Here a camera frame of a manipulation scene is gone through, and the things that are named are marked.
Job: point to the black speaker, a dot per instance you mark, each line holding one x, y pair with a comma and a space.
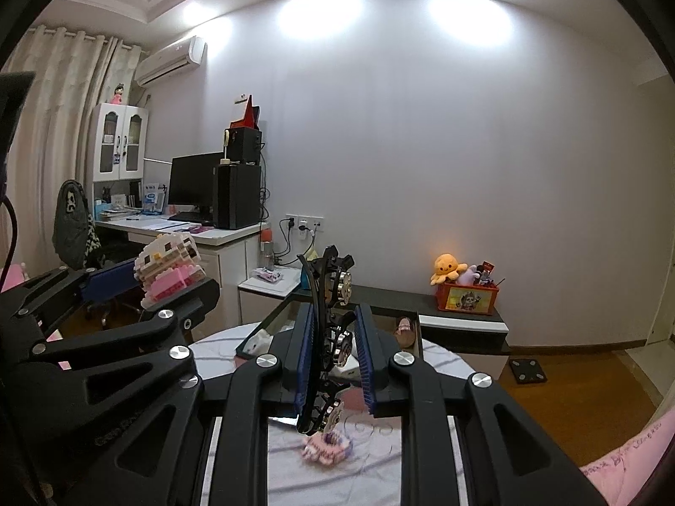
247, 146

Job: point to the grey patterned jacket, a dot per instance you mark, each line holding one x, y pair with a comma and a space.
74, 221

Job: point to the pink doll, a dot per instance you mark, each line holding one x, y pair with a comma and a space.
118, 95

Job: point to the grey plush toy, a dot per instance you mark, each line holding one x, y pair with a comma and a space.
259, 342

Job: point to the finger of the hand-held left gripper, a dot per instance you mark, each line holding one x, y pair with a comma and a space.
184, 303
113, 280

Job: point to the purple plush toy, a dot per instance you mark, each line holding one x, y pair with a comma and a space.
468, 275

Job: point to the cream curtain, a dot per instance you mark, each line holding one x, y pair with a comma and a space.
58, 116

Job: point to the pink printed cloth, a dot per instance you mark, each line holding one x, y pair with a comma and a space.
627, 474

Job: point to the white lamp bar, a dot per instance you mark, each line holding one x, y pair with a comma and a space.
157, 159

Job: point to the white wall outlets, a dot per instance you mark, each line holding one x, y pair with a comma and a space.
305, 223

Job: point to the black white low cabinet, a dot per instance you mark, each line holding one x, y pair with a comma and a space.
464, 329

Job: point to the black computer tower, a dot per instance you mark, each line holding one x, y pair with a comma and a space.
237, 197

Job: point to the white air conditioner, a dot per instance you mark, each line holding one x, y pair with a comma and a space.
169, 60

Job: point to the small pink block toy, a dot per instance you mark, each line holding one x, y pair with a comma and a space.
327, 448

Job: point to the black office chair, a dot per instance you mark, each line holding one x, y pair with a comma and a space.
113, 253

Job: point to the red toy box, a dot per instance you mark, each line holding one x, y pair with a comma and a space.
469, 299

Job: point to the orange octopus plush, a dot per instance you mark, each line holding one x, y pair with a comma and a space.
447, 269

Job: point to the black computer monitor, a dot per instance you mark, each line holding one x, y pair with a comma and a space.
192, 182

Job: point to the rose gold cylinder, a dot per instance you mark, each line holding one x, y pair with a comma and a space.
405, 332

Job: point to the white glass door cabinet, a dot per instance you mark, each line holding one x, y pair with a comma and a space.
120, 142

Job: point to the stack of papers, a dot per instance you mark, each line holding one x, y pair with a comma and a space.
118, 213

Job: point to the black floor scale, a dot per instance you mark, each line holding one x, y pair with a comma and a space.
527, 371

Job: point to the pink white block figure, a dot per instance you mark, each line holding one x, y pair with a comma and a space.
171, 269

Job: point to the white desk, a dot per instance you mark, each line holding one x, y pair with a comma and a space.
232, 258

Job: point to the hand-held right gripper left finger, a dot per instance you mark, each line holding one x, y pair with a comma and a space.
305, 363

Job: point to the blue white box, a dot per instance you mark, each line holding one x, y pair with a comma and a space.
153, 199

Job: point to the bottle with orange cap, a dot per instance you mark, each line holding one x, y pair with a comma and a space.
267, 250

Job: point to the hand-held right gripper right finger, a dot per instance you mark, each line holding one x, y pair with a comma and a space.
365, 363

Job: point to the pink packet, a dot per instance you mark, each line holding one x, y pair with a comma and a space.
267, 275

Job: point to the white nightstand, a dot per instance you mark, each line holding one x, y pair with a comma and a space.
269, 290

